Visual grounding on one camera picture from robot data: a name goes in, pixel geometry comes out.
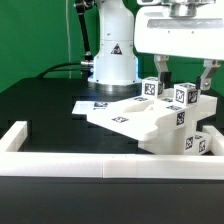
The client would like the white chair back bar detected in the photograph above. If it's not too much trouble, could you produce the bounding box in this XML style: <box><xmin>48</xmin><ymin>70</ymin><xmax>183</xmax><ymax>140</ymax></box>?
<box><xmin>161</xmin><ymin>88</ymin><xmax>217</xmax><ymax>128</ymax></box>

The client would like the white tag sheet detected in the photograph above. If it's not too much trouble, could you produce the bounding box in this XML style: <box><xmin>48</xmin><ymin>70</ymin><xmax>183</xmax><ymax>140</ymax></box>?
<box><xmin>72</xmin><ymin>101</ymin><xmax>108</xmax><ymax>115</ymax></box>

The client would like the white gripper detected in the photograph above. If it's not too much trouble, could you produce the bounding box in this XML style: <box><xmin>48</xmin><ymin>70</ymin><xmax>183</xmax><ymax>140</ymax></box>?
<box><xmin>134</xmin><ymin>0</ymin><xmax>224</xmax><ymax>91</ymax></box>

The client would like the white chair back part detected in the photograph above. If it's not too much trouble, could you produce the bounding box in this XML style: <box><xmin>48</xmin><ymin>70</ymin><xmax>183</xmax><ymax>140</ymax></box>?
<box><xmin>87</xmin><ymin>97</ymin><xmax>188</xmax><ymax>141</ymax></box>

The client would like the white U-shaped fence frame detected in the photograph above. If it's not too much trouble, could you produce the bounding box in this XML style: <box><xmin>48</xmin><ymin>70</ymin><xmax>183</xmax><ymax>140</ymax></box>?
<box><xmin>0</xmin><ymin>121</ymin><xmax>224</xmax><ymax>180</ymax></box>

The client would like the black cable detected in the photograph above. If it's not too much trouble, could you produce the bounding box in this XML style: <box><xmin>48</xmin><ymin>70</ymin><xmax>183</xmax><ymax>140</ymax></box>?
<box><xmin>36</xmin><ymin>61</ymin><xmax>92</xmax><ymax>79</ymax></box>

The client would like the black camera stand pole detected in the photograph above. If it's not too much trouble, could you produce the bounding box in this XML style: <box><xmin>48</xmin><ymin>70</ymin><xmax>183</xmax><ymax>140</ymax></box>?
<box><xmin>74</xmin><ymin>0</ymin><xmax>95</xmax><ymax>61</ymax></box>

